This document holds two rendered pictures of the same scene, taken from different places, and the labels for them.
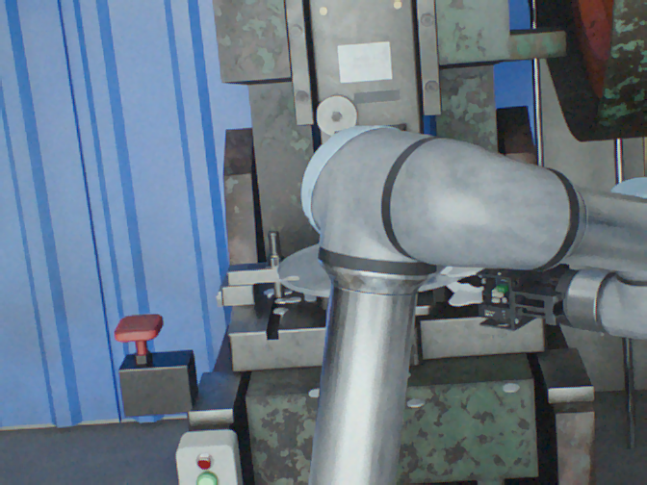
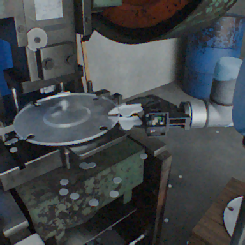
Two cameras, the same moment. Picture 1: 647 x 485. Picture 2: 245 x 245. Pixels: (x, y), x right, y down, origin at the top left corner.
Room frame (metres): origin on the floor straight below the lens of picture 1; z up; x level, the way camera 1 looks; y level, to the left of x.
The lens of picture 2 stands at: (1.15, 0.23, 1.11)
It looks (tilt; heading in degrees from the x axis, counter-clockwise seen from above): 30 degrees down; 316
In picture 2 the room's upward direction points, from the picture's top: straight up
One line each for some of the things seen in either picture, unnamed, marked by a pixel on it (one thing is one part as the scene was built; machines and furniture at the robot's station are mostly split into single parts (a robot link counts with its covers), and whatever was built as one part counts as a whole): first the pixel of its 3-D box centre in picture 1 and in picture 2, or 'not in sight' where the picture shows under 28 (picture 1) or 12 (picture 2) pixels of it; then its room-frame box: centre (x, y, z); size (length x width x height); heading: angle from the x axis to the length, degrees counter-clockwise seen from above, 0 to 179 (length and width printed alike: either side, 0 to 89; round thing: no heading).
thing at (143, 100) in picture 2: not in sight; (141, 105); (1.55, -0.23, 0.81); 0.09 x 0.02 x 0.05; 48
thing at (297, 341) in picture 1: (385, 307); (51, 130); (1.82, -0.09, 0.68); 0.45 x 0.30 x 0.06; 86
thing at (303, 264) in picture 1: (378, 263); (66, 114); (1.69, -0.08, 0.79); 0.29 x 0.29 x 0.01
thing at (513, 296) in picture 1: (531, 294); (164, 116); (1.49, -0.26, 0.79); 0.12 x 0.09 x 0.08; 48
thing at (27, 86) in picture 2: not in sight; (43, 76); (1.82, -0.09, 0.86); 0.20 x 0.16 x 0.05; 86
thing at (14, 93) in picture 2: not in sight; (14, 96); (1.89, -0.01, 0.81); 0.02 x 0.02 x 0.14; 86
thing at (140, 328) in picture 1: (142, 347); not in sight; (1.61, 0.26, 0.72); 0.07 x 0.06 x 0.08; 176
